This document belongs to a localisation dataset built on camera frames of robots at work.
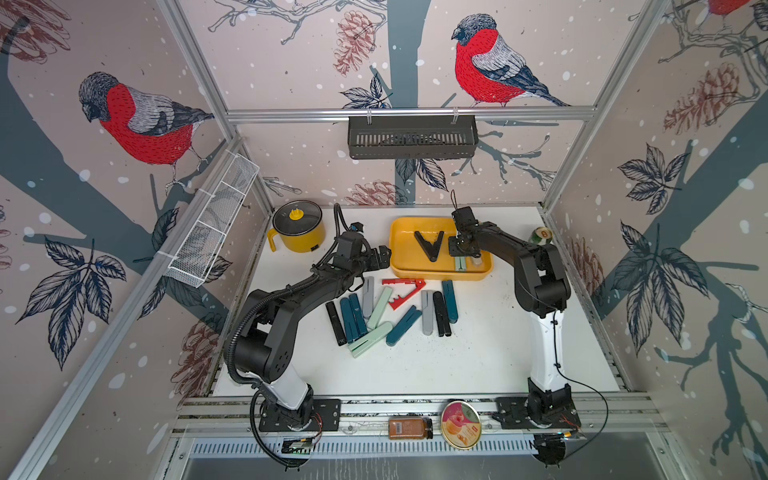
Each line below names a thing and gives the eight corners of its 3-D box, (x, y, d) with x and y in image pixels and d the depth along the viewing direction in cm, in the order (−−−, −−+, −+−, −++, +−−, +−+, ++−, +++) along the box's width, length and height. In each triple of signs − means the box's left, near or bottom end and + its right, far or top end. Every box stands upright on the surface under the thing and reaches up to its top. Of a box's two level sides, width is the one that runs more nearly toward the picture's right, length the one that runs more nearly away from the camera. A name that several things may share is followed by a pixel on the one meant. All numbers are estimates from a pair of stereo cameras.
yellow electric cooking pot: (272, 252, 106) (262, 233, 97) (283, 218, 116) (274, 198, 108) (321, 252, 106) (315, 233, 97) (328, 218, 116) (323, 198, 108)
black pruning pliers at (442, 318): (438, 337, 89) (439, 333, 87) (431, 295, 97) (432, 291, 95) (450, 336, 89) (452, 333, 87) (442, 294, 97) (443, 290, 95)
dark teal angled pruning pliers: (383, 341, 88) (382, 338, 86) (412, 307, 95) (412, 304, 93) (391, 348, 87) (391, 346, 85) (420, 314, 93) (421, 311, 92)
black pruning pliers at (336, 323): (338, 346, 87) (337, 344, 85) (325, 306, 95) (324, 303, 93) (348, 342, 87) (347, 339, 86) (335, 303, 95) (334, 299, 94)
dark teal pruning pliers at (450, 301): (448, 323, 91) (449, 320, 89) (441, 283, 100) (442, 280, 98) (459, 323, 91) (460, 320, 89) (451, 283, 100) (452, 280, 98)
